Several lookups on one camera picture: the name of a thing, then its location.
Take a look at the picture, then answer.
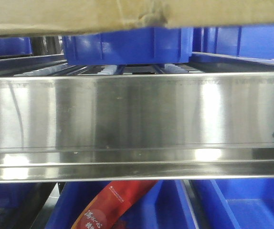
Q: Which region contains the brown cardboard carton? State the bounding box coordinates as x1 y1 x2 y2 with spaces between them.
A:
0 0 274 37

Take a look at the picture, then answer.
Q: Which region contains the roller track shelf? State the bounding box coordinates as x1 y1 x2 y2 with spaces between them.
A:
0 52 274 77

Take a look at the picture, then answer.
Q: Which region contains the blue bin upper middle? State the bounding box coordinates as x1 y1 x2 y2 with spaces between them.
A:
63 27 193 65

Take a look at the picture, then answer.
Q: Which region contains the blue bin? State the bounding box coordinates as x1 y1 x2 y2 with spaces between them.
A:
45 180 197 229
192 178 274 229
192 24 274 59
0 37 32 56
63 27 193 65
0 183 35 229

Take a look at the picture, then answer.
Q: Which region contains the blue bin lower middle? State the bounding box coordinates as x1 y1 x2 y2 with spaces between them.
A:
45 180 197 229

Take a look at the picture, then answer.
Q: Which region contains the red snack package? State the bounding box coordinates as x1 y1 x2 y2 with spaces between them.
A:
71 180 158 229

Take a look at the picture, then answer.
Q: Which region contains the blue bin lower right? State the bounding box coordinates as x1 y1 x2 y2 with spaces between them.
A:
192 178 274 229

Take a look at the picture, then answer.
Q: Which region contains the blue bin upper left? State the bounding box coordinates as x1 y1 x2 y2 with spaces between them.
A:
0 37 32 56

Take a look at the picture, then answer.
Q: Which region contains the blue bin upper right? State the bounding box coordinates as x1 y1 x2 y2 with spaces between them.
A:
192 24 274 59

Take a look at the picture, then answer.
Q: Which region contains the blue bin lower left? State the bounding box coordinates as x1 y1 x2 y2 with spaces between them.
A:
0 183 35 229

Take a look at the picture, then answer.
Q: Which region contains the stainless steel shelf rail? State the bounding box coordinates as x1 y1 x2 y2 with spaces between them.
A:
0 72 274 183

